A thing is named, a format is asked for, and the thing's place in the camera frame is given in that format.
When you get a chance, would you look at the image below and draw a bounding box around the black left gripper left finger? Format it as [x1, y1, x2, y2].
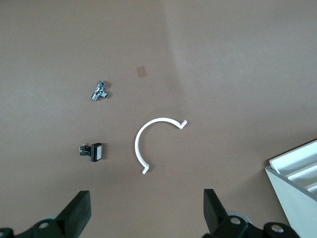
[14, 190, 92, 238]

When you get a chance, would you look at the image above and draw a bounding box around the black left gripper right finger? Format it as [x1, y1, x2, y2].
[203, 188, 253, 238]

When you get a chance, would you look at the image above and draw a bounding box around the white drawer cabinet shell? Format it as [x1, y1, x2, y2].
[264, 138, 317, 238]

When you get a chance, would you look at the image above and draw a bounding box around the white curved plastic clip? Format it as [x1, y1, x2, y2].
[134, 117, 188, 176]

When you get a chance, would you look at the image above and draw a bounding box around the small blue metal component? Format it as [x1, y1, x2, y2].
[90, 80, 111, 102]

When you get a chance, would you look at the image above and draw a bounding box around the brown tape patch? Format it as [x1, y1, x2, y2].
[136, 65, 148, 78]

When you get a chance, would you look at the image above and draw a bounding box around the black switch with white face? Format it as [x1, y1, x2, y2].
[78, 142, 104, 164]

